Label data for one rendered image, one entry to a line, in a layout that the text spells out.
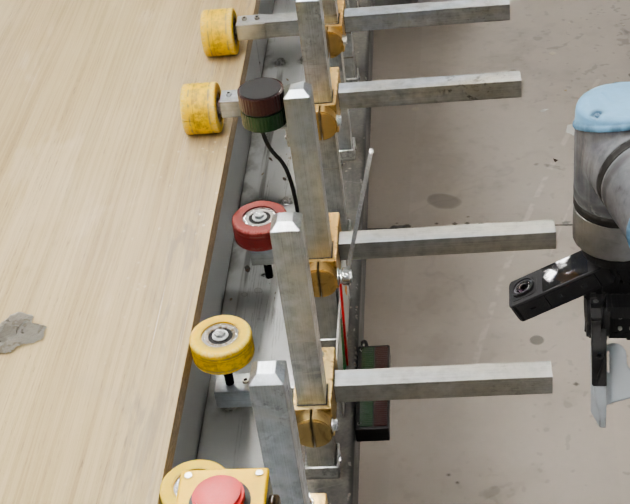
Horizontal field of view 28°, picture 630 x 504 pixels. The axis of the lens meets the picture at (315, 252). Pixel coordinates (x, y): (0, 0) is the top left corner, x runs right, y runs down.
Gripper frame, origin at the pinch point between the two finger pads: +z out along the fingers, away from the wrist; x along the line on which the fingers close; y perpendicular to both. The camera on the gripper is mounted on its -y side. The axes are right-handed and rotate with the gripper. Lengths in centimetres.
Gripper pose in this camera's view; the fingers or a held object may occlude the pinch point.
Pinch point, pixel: (591, 380)
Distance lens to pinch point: 144.7
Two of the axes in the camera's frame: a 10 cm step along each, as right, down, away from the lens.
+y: 9.9, -0.2, -1.6
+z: 1.1, 7.9, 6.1
